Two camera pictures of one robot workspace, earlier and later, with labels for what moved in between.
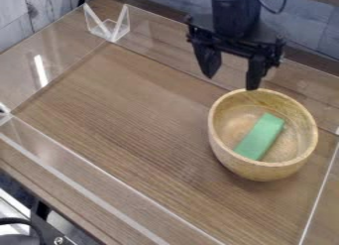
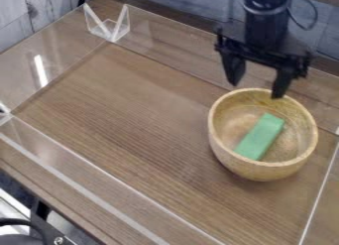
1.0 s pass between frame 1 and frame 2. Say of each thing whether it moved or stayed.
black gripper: moved
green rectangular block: stayed
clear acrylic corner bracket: stayed
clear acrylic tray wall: stayed
